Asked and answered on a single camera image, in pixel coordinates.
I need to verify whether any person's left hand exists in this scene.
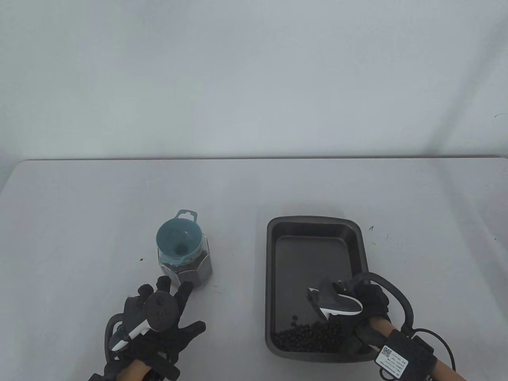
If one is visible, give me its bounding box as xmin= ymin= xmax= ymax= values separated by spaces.
xmin=89 ymin=276 xmax=207 ymax=381

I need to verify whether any person's right hand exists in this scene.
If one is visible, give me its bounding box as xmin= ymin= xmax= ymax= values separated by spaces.
xmin=339 ymin=283 xmax=393 ymax=356

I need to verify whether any clear glass jar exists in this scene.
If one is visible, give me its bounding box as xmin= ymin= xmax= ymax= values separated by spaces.
xmin=158 ymin=232 xmax=214 ymax=292

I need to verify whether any small batch of coffee beans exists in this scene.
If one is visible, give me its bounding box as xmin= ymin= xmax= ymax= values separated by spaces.
xmin=272 ymin=315 xmax=352 ymax=353

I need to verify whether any dark grey baking tray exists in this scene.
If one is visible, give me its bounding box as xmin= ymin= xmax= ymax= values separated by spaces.
xmin=265 ymin=216 xmax=371 ymax=362

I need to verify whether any light blue plastic funnel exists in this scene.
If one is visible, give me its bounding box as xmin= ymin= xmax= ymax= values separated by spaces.
xmin=156 ymin=210 xmax=203 ymax=266

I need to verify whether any person's left forearm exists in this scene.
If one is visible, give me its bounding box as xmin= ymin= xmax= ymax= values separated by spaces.
xmin=119 ymin=359 xmax=152 ymax=381

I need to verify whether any person's right forearm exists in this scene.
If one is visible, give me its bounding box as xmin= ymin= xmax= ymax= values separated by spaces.
xmin=369 ymin=317 xmax=465 ymax=381

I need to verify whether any grey and white right controller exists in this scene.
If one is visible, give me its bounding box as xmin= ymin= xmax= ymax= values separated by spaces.
xmin=306 ymin=273 xmax=415 ymax=330

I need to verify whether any black right wrist box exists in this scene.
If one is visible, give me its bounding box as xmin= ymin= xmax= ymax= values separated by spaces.
xmin=375 ymin=327 xmax=437 ymax=379

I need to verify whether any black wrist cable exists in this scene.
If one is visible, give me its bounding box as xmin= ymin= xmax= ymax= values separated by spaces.
xmin=413 ymin=327 xmax=457 ymax=368

